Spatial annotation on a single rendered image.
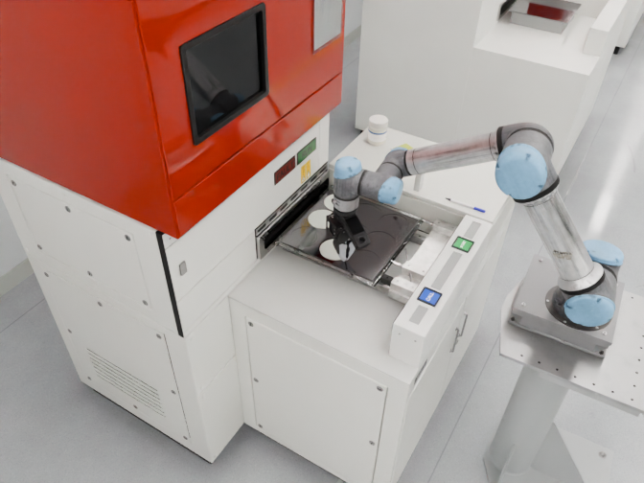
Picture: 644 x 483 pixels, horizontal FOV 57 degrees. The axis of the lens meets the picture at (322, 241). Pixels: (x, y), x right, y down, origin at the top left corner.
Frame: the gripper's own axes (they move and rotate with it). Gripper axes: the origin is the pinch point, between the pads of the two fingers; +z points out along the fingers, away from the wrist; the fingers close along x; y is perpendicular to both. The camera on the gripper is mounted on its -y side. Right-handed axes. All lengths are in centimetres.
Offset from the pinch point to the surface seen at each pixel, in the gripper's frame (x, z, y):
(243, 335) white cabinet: 33.6, 25.8, 7.1
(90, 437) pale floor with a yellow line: 91, 91, 39
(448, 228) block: -38.0, 0.5, -2.7
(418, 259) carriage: -22.5, 3.3, -8.0
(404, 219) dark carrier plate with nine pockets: -28.5, 1.4, 8.6
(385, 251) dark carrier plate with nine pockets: -13.8, 1.3, -1.7
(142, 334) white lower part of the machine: 63, 20, 18
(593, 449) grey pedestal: -83, 90, -62
